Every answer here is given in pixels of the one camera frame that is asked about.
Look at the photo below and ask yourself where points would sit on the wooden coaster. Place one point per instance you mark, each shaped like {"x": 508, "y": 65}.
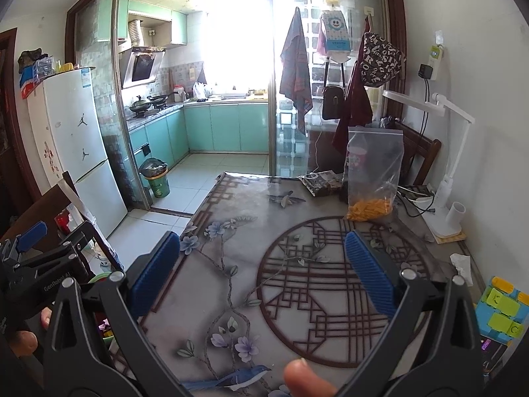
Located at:
{"x": 454, "y": 238}

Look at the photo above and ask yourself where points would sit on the dark wooden chair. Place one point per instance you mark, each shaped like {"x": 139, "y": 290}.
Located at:
{"x": 421, "y": 153}

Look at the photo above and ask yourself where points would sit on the clear zip bag orange snacks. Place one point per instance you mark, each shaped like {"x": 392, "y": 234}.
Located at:
{"x": 380, "y": 169}

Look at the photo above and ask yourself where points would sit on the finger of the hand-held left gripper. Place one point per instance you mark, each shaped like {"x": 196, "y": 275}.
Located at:
{"x": 70, "y": 246}
{"x": 32, "y": 235}

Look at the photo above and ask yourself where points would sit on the white desk lamp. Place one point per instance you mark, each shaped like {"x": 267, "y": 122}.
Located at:
{"x": 444, "y": 190}

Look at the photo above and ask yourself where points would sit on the dark red garment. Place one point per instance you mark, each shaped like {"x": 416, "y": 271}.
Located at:
{"x": 355, "y": 107}

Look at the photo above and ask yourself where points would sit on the white refrigerator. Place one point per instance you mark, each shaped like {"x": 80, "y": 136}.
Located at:
{"x": 70, "y": 132}

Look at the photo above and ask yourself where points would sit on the white green wall device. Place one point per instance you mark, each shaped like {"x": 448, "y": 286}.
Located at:
{"x": 436, "y": 60}

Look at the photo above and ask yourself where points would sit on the letter print bag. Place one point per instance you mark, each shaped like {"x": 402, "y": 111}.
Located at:
{"x": 380, "y": 60}

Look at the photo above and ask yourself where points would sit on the stack of clear storage boxes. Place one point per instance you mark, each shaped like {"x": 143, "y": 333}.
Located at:
{"x": 289, "y": 153}

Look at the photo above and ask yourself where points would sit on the black wall adapter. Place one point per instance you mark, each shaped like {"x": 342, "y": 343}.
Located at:
{"x": 425, "y": 71}

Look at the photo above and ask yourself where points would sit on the turquoise kitchen wall cabinets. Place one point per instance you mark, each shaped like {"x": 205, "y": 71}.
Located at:
{"x": 179, "y": 27}

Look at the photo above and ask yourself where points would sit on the person's right hand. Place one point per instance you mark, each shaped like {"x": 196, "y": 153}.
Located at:
{"x": 308, "y": 380}

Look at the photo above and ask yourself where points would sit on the blue white hanging tissue pack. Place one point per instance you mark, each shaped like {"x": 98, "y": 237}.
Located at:
{"x": 334, "y": 33}

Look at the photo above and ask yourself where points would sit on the colourful toy block board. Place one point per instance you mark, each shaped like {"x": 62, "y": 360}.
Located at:
{"x": 500, "y": 302}

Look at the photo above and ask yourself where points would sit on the black wok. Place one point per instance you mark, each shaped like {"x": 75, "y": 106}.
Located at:
{"x": 140, "y": 107}

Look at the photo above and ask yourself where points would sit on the blue red box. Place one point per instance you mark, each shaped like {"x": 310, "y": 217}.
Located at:
{"x": 29, "y": 84}

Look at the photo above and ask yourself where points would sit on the white power strip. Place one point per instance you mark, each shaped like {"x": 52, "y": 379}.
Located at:
{"x": 423, "y": 204}

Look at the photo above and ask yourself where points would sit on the dark snack packet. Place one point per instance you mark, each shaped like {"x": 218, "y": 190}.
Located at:
{"x": 320, "y": 184}

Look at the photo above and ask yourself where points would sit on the green kitchen waste bin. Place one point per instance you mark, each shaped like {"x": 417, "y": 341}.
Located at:
{"x": 159, "y": 184}

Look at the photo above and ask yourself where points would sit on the dark cloth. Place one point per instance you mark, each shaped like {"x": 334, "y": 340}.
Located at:
{"x": 29, "y": 58}

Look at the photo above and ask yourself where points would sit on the white plastic bag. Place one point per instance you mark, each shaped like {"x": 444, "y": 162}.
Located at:
{"x": 202, "y": 91}

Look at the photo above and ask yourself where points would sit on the black shoulder bag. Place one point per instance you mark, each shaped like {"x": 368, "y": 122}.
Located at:
{"x": 332, "y": 103}

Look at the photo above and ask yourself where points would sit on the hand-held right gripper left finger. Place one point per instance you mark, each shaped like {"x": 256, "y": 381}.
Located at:
{"x": 155, "y": 271}

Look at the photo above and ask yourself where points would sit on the crumpled white tissue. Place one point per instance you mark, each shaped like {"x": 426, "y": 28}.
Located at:
{"x": 463, "y": 266}

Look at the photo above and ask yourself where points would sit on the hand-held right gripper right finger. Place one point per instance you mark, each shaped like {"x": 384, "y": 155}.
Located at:
{"x": 370, "y": 273}

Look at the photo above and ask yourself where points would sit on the plastic bottle pink label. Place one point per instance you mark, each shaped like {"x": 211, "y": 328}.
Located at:
{"x": 355, "y": 159}

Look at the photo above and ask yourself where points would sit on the steel range hood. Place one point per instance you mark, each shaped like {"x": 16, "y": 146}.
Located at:
{"x": 142, "y": 66}

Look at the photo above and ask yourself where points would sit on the carved brown wooden chair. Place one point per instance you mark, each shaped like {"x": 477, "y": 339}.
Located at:
{"x": 33, "y": 211}

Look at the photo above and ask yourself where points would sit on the wooden dining table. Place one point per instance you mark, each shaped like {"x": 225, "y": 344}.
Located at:
{"x": 248, "y": 256}

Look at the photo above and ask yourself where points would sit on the plaid hanging towel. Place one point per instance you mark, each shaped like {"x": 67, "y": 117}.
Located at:
{"x": 295, "y": 70}

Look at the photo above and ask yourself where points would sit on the clear plastic container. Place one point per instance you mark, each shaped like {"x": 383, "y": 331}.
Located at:
{"x": 44, "y": 67}

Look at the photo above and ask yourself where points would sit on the turquoise kitchen base cabinets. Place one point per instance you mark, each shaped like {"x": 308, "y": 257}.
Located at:
{"x": 227, "y": 126}

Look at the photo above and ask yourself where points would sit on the black frying pan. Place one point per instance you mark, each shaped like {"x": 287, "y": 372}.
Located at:
{"x": 159, "y": 99}

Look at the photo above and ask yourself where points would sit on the person's left hand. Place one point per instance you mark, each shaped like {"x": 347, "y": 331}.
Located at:
{"x": 24, "y": 342}

